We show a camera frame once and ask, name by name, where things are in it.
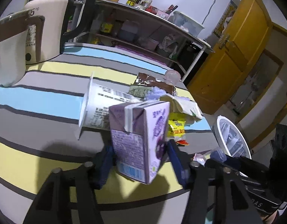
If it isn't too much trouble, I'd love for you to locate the yellow glass panel door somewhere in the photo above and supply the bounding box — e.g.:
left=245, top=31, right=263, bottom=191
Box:
left=230, top=23, right=287, bottom=145

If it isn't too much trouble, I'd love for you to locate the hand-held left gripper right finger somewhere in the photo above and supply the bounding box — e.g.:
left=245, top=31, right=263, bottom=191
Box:
left=166, top=139, right=265, bottom=224

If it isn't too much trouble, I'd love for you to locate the purple mat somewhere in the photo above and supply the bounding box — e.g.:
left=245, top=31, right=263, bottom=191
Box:
left=113, top=45, right=172, bottom=66

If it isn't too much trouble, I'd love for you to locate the yellow wooden door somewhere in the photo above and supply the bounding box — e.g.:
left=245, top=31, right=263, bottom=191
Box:
left=187, top=0, right=273, bottom=115

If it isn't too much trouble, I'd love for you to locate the wall poster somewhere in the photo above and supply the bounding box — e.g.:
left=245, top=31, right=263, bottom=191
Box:
left=213, top=0, right=238, bottom=38

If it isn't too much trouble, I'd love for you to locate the purple crumpled wrapper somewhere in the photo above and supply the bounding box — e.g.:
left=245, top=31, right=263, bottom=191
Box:
left=145, top=86, right=168, bottom=102

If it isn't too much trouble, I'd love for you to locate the yellow snack packet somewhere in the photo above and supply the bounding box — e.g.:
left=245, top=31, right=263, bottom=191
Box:
left=167, top=112, right=193, bottom=139

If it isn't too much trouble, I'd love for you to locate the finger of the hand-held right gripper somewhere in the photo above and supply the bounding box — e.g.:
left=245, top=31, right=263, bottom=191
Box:
left=205, top=155, right=271, bottom=176

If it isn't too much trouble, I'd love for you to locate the white trash bin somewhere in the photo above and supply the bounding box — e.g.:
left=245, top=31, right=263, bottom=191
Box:
left=211, top=115, right=252, bottom=178

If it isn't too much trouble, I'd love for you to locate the brass door lock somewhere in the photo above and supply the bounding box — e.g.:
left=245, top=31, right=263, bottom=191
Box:
left=218, top=34, right=231, bottom=49

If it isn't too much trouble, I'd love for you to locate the blue-grey plastic container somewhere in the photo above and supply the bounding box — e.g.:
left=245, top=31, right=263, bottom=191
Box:
left=120, top=20, right=139, bottom=41

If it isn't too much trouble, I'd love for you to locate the purple milk carton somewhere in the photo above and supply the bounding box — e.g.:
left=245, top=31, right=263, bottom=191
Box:
left=108, top=101, right=171, bottom=184

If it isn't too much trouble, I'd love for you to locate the clear plastic storage box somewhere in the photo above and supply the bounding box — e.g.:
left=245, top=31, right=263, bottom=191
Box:
left=174, top=11, right=206, bottom=38

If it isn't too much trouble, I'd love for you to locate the white and brown thermos jug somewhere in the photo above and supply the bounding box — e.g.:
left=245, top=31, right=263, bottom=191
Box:
left=0, top=13, right=45, bottom=87

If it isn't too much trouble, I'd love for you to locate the oil bottle with yellow label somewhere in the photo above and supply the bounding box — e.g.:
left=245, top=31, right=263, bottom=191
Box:
left=101, top=16, right=116, bottom=36

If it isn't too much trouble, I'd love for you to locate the metal shelf rack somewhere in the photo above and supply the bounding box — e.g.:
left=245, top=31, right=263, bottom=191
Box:
left=64, top=0, right=216, bottom=81

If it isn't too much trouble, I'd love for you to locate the brown jar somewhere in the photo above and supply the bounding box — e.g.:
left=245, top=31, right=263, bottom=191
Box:
left=112, top=20, right=123, bottom=38

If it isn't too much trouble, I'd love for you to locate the pink wrapper scrap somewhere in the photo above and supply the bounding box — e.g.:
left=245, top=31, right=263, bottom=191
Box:
left=194, top=153, right=208, bottom=164

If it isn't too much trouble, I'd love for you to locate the steel kettle with black handle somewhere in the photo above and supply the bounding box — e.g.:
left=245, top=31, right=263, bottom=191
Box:
left=27, top=0, right=100, bottom=43

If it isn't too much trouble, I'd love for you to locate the white yogurt cup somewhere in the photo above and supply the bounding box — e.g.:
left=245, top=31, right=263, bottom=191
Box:
left=78, top=71, right=140, bottom=140

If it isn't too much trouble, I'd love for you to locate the small bluish plastic cup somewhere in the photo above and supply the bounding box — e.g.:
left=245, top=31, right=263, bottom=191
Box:
left=210, top=147, right=226, bottom=162

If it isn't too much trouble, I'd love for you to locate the pink patterned container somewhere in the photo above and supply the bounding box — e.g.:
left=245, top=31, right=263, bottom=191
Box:
left=156, top=9, right=169, bottom=19

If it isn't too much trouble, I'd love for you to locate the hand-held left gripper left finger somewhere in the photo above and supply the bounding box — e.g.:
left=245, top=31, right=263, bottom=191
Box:
left=22, top=146, right=116, bottom=224

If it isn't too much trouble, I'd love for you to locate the black appliance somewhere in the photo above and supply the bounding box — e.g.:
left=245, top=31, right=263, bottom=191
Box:
left=178, top=42, right=209, bottom=75

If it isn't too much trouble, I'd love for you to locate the white crumpled wrapper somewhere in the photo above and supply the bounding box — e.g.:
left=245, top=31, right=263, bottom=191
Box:
left=160, top=94, right=203, bottom=123

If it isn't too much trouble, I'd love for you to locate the white plastic bag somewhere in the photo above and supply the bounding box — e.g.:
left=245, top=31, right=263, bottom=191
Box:
left=161, top=35, right=179, bottom=52

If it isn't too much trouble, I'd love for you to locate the cream electric kettle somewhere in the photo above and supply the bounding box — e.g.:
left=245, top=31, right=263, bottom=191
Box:
left=24, top=0, right=69, bottom=65

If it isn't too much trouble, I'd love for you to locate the white wall cable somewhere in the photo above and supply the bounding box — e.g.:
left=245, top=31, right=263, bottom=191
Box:
left=202, top=0, right=224, bottom=25

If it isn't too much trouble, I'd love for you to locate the pink plastic tub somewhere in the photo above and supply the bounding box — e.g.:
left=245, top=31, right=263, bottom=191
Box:
left=143, top=37, right=159, bottom=50

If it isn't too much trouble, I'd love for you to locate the brown and green snack wrapper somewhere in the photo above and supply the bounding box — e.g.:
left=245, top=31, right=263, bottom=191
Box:
left=130, top=72, right=177, bottom=98

